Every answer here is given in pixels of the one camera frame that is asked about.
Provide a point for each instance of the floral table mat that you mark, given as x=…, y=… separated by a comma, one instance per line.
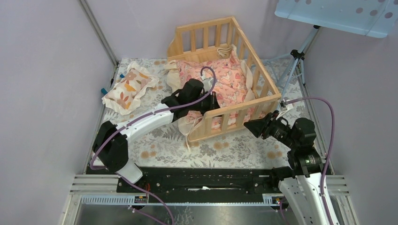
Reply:
x=166, y=146

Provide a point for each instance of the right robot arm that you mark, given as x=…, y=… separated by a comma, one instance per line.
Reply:
x=303, y=182

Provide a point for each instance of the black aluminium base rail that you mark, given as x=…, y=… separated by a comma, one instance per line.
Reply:
x=183, y=186

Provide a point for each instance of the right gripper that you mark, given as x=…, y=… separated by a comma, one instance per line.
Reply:
x=264, y=125

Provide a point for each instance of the blue toy item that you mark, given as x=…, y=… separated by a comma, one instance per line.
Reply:
x=114, y=82

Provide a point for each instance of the wooden pet bed frame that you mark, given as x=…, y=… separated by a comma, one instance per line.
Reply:
x=198, y=42

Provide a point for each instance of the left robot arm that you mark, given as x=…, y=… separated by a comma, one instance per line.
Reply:
x=111, y=144

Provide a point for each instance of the grey diagonal pole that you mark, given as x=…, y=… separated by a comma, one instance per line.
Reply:
x=98, y=31

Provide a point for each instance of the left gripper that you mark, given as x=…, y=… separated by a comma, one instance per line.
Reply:
x=213, y=104

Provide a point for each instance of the floral small pillow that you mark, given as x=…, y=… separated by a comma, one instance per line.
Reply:
x=126, y=96

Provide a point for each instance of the light blue perforated panel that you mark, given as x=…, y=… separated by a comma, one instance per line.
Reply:
x=372, y=18

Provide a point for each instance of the black tripod stand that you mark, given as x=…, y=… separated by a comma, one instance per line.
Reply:
x=296, y=66

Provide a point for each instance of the pink patterned bed cushion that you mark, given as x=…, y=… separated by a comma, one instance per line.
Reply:
x=234, y=80

